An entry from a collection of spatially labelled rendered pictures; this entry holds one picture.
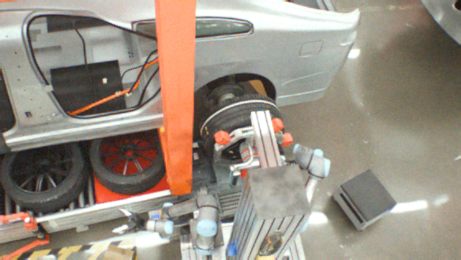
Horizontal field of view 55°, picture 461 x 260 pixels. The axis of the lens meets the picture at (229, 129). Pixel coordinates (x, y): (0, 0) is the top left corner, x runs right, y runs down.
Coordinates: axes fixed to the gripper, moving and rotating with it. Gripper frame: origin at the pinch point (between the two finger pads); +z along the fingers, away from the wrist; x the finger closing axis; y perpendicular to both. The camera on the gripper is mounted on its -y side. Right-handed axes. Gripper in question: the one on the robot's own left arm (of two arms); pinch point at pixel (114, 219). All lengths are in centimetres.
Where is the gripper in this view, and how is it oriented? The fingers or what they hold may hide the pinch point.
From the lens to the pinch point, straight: 282.1
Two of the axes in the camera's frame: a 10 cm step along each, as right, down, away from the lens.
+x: 0.8, -7.7, 6.4
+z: -9.9, -1.2, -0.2
